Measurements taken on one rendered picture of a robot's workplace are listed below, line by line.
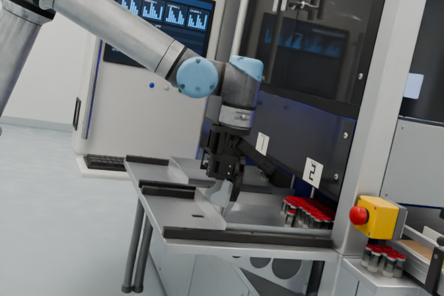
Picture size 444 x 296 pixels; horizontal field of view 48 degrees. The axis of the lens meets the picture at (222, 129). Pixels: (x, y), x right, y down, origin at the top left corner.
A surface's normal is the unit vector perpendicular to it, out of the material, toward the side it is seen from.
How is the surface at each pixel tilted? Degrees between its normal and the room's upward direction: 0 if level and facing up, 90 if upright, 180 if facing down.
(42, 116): 90
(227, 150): 90
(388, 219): 90
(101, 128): 90
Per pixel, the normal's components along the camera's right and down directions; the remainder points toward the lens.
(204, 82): 0.04, 0.14
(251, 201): 0.30, 0.19
